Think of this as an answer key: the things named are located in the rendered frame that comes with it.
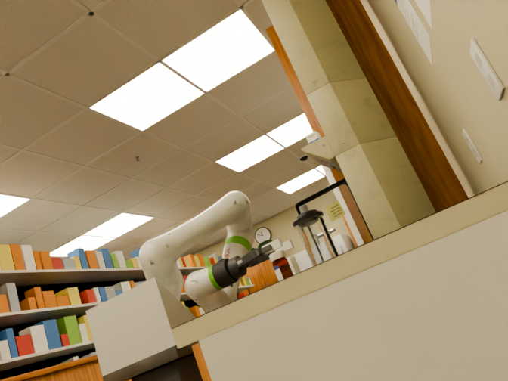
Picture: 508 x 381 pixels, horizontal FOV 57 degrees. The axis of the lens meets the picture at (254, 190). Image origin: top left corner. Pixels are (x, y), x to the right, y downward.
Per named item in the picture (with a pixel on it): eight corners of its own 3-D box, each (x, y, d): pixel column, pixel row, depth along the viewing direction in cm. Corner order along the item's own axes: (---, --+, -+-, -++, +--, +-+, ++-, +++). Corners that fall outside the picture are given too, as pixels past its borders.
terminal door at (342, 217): (385, 255, 205) (348, 175, 216) (326, 281, 217) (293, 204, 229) (386, 255, 206) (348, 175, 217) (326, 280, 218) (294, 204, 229)
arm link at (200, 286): (175, 292, 162) (181, 271, 172) (196, 314, 168) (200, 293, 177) (208, 275, 158) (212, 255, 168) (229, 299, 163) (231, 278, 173)
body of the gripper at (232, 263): (223, 259, 161) (246, 248, 158) (233, 259, 169) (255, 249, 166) (231, 280, 159) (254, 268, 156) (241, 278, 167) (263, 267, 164)
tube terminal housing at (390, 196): (450, 241, 197) (372, 91, 219) (450, 237, 167) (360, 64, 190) (394, 264, 204) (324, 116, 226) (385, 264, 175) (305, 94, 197)
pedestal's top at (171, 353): (105, 388, 158) (102, 376, 159) (162, 367, 186) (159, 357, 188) (178, 357, 147) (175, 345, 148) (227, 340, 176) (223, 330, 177)
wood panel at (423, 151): (484, 227, 200) (348, -19, 240) (484, 227, 197) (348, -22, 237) (378, 271, 214) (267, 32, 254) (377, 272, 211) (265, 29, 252)
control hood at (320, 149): (350, 171, 218) (342, 152, 221) (335, 156, 188) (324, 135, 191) (328, 181, 221) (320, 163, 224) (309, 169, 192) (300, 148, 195)
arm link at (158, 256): (128, 243, 175) (233, 181, 203) (139, 275, 184) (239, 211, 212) (147, 258, 166) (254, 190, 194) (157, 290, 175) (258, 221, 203)
